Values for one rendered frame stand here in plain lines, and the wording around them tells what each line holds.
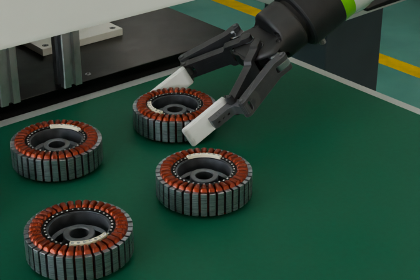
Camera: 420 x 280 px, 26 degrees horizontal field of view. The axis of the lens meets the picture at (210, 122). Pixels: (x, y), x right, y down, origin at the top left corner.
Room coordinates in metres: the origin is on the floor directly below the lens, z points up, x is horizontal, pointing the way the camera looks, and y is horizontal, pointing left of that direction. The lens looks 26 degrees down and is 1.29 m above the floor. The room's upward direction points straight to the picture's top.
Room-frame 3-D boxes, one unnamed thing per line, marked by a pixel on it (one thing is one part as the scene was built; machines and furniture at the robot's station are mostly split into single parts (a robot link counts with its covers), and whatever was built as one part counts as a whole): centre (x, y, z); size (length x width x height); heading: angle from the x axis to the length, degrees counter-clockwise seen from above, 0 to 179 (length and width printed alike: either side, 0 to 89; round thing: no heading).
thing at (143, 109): (1.10, 0.05, 0.77); 0.11 x 0.11 x 0.04
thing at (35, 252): (0.80, 0.14, 0.77); 0.11 x 0.11 x 0.04
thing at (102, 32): (1.42, 0.25, 0.78); 0.15 x 0.15 x 0.01; 40
